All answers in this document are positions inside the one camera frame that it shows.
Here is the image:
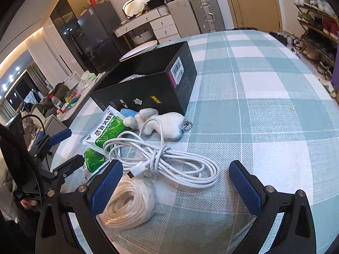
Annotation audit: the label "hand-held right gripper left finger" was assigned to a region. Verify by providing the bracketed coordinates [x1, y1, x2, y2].
[35, 161, 125, 254]

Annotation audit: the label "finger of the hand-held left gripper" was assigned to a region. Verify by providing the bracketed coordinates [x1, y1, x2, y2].
[32, 128, 72, 156]
[42, 155, 85, 191]

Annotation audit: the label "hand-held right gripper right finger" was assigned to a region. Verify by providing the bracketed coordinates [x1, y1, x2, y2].
[228, 160, 317, 254]

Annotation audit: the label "green white medicine packet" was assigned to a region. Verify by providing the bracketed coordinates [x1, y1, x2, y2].
[82, 148, 110, 184]
[83, 105, 139, 154]

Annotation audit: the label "bagged white rope bundle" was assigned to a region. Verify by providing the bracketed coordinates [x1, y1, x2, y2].
[96, 176, 165, 228]

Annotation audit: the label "white charging cable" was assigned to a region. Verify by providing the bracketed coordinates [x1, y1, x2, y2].
[103, 119, 221, 189]

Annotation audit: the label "white plush toy keychain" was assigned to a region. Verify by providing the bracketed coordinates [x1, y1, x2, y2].
[120, 108, 193, 139]

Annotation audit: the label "black cardboard box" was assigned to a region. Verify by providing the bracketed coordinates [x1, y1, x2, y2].
[89, 41, 198, 116]

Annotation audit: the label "person's left hand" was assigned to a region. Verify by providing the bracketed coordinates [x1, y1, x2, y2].
[20, 198, 38, 210]

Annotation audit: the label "clear water bottle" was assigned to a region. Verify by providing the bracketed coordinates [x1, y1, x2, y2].
[50, 94, 67, 113]

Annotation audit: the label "grey side table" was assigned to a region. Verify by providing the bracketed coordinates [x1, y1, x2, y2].
[56, 71, 110, 128]

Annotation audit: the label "green white tissue pack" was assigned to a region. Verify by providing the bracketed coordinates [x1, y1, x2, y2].
[79, 70, 97, 86]

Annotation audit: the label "checked teal tablecloth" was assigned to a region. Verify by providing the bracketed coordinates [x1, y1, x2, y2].
[50, 29, 339, 254]

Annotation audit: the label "dark grey refrigerator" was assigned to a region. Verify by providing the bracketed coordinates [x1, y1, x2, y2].
[50, 0, 128, 72]

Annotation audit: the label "white shallow dish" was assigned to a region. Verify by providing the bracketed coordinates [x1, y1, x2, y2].
[119, 40, 158, 62]

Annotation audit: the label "woven laundry basket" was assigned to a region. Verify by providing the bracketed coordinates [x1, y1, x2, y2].
[131, 29, 157, 46]

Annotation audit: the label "oval mirror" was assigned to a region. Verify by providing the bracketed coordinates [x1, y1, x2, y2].
[122, 0, 170, 19]

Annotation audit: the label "white dresser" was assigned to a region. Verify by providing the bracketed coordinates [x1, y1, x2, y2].
[114, 5, 184, 46]

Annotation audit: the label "pile of shoes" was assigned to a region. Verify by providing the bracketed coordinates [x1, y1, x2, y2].
[268, 30, 303, 54]

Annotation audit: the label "wooden shoe rack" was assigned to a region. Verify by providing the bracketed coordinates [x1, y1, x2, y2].
[291, 0, 339, 81]

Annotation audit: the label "beige suitcase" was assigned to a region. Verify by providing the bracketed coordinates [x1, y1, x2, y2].
[166, 0, 201, 36]

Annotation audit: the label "silver suitcase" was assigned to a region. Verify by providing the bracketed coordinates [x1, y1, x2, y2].
[190, 0, 226, 34]

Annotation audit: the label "tan door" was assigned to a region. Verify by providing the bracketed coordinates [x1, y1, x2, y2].
[220, 0, 282, 32]

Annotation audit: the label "rows of sneakers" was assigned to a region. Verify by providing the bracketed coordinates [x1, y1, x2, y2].
[293, 0, 339, 77]

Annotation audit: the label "black cable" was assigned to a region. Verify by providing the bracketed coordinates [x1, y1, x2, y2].
[22, 114, 53, 207]

